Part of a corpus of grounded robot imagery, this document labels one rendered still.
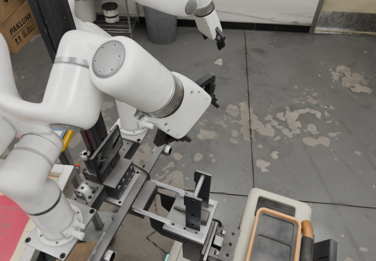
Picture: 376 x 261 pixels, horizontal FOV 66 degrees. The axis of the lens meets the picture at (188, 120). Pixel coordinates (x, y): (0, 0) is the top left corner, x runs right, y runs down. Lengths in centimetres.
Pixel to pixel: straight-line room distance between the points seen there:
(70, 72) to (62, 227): 57
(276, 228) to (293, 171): 147
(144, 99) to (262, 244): 76
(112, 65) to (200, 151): 217
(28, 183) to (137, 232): 151
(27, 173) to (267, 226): 75
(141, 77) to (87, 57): 8
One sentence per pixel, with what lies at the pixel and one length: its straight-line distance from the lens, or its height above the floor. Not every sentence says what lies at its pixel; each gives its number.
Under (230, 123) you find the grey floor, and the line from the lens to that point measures 273.
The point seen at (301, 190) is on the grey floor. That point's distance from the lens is 243.
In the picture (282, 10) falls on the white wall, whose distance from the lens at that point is 414.
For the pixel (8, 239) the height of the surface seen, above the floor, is 95.
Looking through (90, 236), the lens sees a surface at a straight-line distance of 220.
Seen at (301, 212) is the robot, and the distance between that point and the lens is 124.
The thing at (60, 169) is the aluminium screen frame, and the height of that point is 99.
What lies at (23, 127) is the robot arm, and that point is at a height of 147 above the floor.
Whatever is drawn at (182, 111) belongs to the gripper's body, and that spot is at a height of 162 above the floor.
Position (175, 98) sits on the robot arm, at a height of 167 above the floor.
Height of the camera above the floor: 195
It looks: 46 degrees down
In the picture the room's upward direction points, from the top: straight up
